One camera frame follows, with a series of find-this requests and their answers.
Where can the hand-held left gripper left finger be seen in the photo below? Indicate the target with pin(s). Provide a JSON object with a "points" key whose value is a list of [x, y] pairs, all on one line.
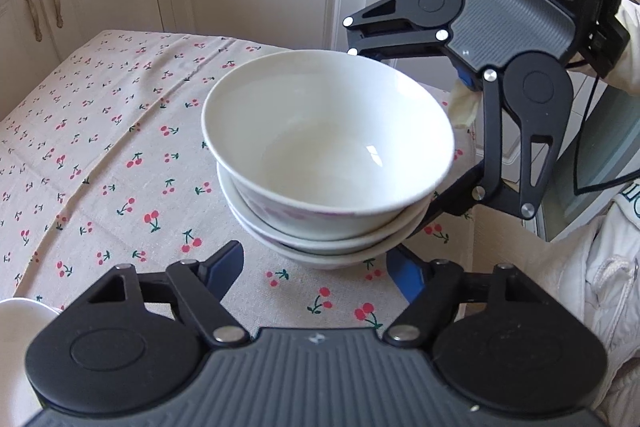
{"points": [[225, 269]]}

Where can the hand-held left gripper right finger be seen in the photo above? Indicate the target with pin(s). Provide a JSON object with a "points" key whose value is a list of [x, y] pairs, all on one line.
{"points": [[407, 277]]}

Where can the person's white jacket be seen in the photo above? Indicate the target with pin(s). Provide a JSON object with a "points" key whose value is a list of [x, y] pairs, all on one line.
{"points": [[600, 267]]}

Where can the cherry print tablecloth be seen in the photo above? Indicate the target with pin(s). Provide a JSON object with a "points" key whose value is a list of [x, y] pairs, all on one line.
{"points": [[100, 132]]}

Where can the grey glass door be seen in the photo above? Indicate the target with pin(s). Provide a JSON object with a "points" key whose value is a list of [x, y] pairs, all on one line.
{"points": [[600, 147]]}

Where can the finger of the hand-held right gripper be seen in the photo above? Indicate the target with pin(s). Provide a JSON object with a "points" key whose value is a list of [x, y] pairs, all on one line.
{"points": [[387, 6], [492, 137]]}

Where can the deep white fruit print plate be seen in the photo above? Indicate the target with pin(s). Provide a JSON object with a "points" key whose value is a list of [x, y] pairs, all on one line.
{"points": [[15, 347]]}

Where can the white pink flower bowl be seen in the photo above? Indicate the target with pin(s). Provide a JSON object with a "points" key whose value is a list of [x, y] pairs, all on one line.
{"points": [[325, 231], [325, 132], [325, 259]]}

